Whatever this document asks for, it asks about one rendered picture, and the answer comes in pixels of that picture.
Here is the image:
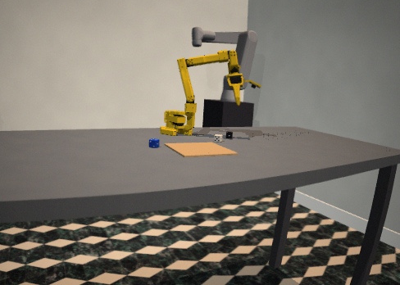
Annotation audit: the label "white die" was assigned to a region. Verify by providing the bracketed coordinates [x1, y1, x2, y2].
[214, 134, 222, 143]

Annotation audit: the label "blue die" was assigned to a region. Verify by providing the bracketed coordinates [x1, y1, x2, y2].
[149, 138, 159, 148]

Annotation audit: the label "orange mat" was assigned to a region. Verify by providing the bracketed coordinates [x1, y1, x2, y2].
[164, 142, 238, 157]

